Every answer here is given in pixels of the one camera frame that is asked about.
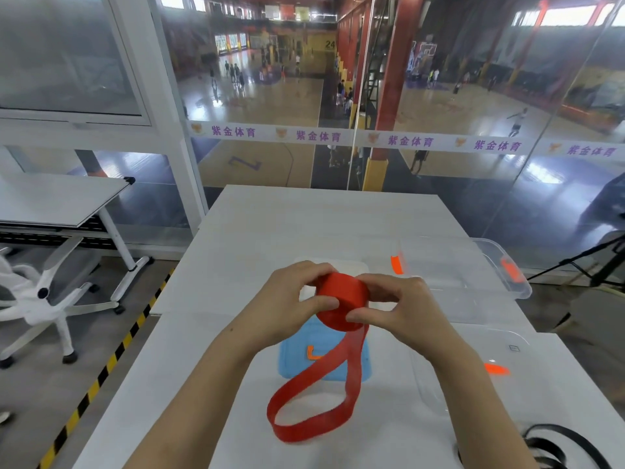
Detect person's right hand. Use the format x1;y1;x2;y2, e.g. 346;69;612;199
345;273;469;372

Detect person's left hand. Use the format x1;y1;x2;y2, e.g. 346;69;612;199
229;261;340;367

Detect small clear plastic box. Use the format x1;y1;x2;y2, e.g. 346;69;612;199
292;258;396;318

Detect red resistance band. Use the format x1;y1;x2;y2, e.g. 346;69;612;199
266;272;370;444

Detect large clear plastic box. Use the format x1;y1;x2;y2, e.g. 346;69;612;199
390;236;533;323

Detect black resistance band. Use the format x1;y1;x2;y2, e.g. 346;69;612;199
456;423;614;469

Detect person's right forearm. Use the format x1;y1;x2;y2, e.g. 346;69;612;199
429;346;540;469

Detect person's left forearm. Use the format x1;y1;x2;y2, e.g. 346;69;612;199
124;336;274;469

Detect yellow black floor tape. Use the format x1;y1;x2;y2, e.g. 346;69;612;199
36;268;176;469

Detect white banner purple print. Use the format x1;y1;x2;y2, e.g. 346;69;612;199
187;119;625;162

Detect black tripod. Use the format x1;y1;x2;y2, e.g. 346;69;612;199
527;234;625;333

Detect white mesh office chair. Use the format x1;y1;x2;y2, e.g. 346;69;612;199
0;236;128;369

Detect red yellow pillar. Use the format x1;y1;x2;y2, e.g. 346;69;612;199
361;0;428;192

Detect white folding desk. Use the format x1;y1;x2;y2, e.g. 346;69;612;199
0;173;152;289

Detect blue lid orange handle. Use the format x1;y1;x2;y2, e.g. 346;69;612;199
278;319;373;382

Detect clear lid orange handle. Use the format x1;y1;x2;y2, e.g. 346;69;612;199
410;326;538;416

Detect white window frame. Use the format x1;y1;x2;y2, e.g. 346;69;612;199
0;0;211;230

